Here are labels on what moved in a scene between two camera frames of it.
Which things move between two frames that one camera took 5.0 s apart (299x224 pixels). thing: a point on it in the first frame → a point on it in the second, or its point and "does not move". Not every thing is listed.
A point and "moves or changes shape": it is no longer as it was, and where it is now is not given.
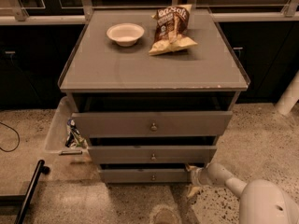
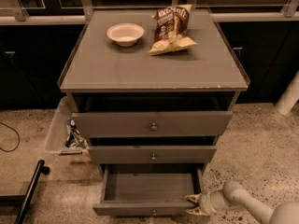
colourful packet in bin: (74, 136) does not move
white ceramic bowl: (126, 35) does not move
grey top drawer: (154, 124) does not move
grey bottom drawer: (145, 175) moves or changes shape
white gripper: (197, 176) → (206, 203)
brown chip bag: (171, 29) does not move
